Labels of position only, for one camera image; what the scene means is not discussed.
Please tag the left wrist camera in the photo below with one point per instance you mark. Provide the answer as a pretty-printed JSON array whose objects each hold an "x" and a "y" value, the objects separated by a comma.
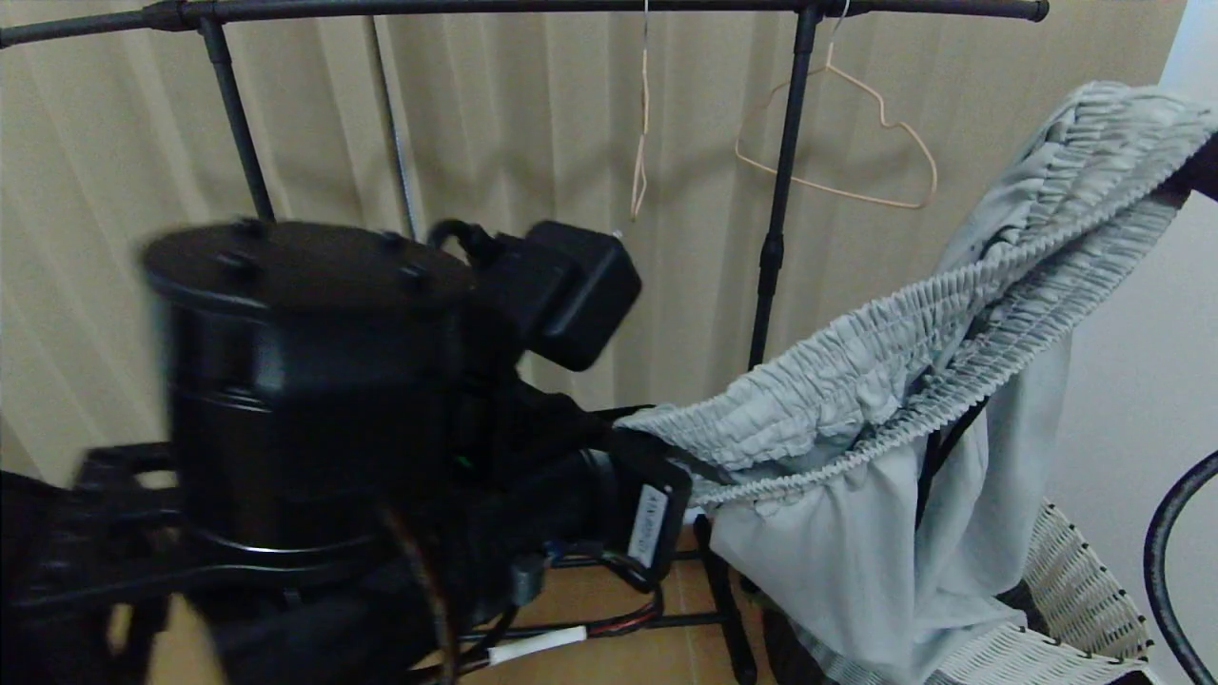
[{"x": 580, "y": 295}]

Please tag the grey curtain pull rod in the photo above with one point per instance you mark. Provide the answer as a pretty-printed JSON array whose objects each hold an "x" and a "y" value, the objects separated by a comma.
[{"x": 394, "y": 124}]

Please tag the pink clothes hanger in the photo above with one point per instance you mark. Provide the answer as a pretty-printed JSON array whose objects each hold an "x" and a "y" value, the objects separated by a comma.
[
  {"x": 828, "y": 183},
  {"x": 645, "y": 95}
]

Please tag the pale grey shorts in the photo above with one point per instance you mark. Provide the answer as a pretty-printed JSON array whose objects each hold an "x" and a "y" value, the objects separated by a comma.
[{"x": 856, "y": 571}]

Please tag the black clothes rack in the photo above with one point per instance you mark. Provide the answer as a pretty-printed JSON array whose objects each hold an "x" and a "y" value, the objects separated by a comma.
[{"x": 786, "y": 190}]

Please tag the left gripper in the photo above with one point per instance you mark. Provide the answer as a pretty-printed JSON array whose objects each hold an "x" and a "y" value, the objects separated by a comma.
[{"x": 571, "y": 495}]

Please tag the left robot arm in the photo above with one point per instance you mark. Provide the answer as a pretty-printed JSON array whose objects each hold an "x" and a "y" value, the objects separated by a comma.
[{"x": 304, "y": 381}]

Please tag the white laundry basket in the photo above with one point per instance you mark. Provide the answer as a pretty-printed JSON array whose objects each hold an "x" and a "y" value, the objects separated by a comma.
[{"x": 1085, "y": 590}]

